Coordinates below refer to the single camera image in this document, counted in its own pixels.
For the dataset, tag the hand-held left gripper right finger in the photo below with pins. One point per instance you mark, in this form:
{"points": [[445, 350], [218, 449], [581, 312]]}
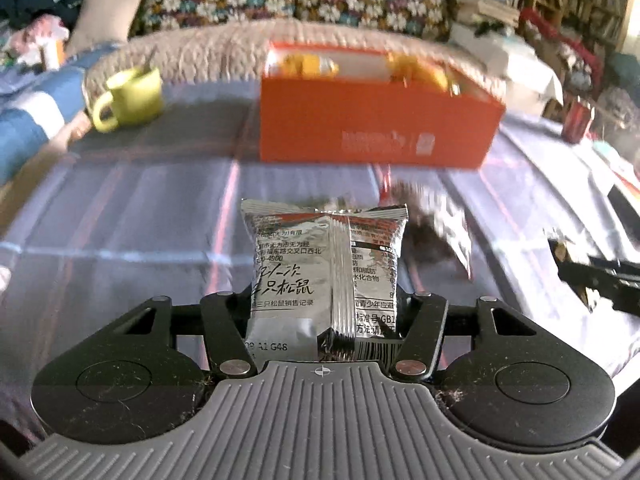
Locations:
{"points": [[425, 320]]}

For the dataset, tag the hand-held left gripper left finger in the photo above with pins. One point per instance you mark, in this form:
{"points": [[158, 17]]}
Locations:
{"points": [[220, 320]]}

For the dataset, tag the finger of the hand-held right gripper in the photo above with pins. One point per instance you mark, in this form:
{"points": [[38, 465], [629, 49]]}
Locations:
{"points": [[610, 280]]}

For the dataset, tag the silver snack packet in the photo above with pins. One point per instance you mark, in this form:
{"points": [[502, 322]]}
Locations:
{"points": [[300, 270]]}

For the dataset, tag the dark brown snack packet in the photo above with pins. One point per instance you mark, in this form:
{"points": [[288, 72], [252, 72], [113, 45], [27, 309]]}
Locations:
{"points": [[440, 220]]}

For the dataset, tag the orange cardboard box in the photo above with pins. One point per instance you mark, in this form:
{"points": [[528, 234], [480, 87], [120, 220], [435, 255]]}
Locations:
{"points": [[325, 125]]}

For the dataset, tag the orange-yellow snack packet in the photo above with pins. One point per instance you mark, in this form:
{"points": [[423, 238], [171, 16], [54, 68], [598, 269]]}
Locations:
{"points": [[420, 72]]}

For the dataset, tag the yellow snack packet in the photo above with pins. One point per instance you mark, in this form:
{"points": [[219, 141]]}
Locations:
{"points": [[300, 65]]}

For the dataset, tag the blue plaid tablecloth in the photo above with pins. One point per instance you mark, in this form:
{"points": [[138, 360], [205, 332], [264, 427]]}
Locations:
{"points": [[150, 210]]}

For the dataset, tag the red drink can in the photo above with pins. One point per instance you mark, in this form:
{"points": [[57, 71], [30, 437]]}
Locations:
{"points": [[577, 120]]}

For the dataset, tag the green mug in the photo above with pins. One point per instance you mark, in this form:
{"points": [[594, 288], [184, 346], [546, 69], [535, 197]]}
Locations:
{"points": [[135, 97]]}

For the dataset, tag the white cloth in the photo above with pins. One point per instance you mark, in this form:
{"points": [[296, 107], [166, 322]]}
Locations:
{"points": [[510, 60]]}

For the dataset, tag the red cloth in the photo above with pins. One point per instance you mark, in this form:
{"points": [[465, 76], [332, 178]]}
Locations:
{"points": [[550, 30]]}

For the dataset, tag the pink quilted sofa cover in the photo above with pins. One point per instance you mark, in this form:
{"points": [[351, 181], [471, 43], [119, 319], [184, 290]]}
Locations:
{"points": [[210, 50]]}

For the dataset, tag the small floral cushion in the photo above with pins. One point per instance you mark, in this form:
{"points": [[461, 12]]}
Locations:
{"points": [[215, 2]]}

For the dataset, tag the large floral cushion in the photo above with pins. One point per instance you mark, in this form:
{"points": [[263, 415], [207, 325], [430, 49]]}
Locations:
{"points": [[370, 5]]}

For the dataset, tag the beige pillow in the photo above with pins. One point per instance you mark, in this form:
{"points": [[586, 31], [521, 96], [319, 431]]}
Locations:
{"points": [[107, 15]]}

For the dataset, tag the pile of clothing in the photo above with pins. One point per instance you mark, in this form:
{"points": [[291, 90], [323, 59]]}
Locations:
{"points": [[30, 20]]}

